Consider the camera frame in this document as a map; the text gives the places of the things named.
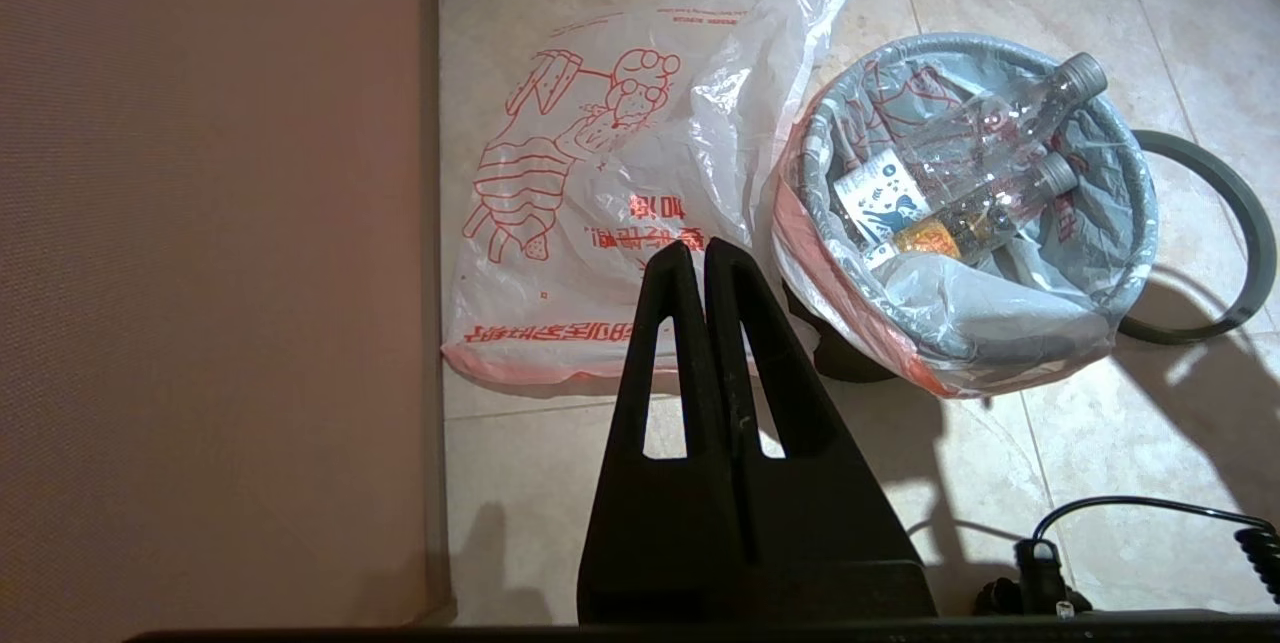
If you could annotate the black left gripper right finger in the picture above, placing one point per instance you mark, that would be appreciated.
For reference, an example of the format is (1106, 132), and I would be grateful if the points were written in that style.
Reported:
(830, 523)

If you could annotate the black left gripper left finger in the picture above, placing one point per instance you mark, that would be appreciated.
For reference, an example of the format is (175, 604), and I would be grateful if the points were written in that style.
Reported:
(620, 523)

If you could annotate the black trash bin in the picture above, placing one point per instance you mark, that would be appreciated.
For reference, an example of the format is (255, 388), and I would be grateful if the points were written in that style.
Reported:
(850, 358)

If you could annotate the white plastic bag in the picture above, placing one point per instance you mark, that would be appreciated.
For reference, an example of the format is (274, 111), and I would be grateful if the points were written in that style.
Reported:
(830, 308)

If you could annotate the flat red printed plastic bag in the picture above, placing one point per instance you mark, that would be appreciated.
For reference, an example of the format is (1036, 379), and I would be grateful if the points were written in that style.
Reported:
(580, 203)

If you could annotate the clear bottle white blue label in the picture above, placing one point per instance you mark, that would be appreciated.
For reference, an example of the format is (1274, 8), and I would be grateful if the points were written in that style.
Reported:
(880, 198)

